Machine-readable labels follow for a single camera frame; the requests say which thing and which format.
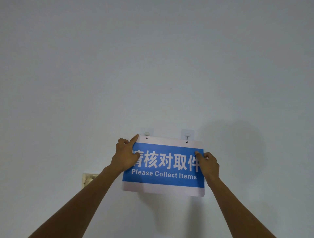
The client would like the person's right hand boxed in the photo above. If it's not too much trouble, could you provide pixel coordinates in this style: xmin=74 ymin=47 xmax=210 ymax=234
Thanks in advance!
xmin=194 ymin=151 xmax=220 ymax=181

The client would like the person's left hand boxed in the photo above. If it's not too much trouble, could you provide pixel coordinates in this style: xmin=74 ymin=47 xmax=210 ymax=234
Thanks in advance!
xmin=110 ymin=134 xmax=141 ymax=173

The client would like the blue and white sign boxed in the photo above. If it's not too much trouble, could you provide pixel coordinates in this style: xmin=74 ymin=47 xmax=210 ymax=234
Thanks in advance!
xmin=122 ymin=135 xmax=205 ymax=197

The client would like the person's right forearm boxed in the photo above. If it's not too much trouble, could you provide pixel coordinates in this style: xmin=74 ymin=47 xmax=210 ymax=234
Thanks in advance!
xmin=204 ymin=176 xmax=277 ymax=238

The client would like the person's left forearm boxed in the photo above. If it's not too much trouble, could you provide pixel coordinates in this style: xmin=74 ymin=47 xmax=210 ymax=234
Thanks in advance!
xmin=28 ymin=165 xmax=123 ymax=238

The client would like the beige wall switch plate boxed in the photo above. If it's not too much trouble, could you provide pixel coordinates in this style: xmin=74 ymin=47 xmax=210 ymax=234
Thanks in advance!
xmin=82 ymin=173 xmax=99 ymax=189

